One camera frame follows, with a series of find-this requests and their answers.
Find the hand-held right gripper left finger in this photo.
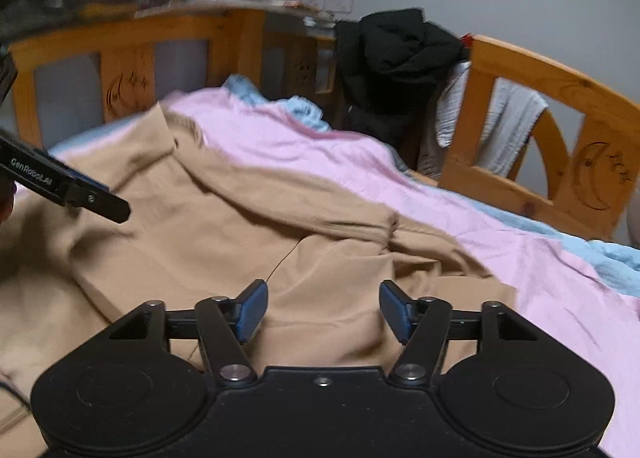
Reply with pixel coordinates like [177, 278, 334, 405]
[109, 279, 269, 385]

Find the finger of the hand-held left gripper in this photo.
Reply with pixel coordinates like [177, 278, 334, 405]
[64, 182, 132, 224]
[69, 172, 110, 192]

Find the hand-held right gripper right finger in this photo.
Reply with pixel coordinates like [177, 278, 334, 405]
[379, 279, 540, 385]

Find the tan zip jacket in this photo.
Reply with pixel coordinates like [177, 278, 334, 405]
[0, 101, 519, 458]

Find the light blue mattress sheet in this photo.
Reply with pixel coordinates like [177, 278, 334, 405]
[47, 117, 153, 156]

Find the pink floral bed quilt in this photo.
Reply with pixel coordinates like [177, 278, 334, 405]
[164, 86, 640, 458]

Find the light blue blanket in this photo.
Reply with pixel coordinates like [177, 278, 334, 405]
[221, 74, 640, 298]

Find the white muslin cloth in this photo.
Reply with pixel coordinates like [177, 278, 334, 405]
[416, 61, 549, 180]

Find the black padded jacket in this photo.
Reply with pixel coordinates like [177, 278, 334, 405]
[333, 8, 472, 152]

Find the wooden bed frame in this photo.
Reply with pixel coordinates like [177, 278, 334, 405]
[9, 7, 640, 242]

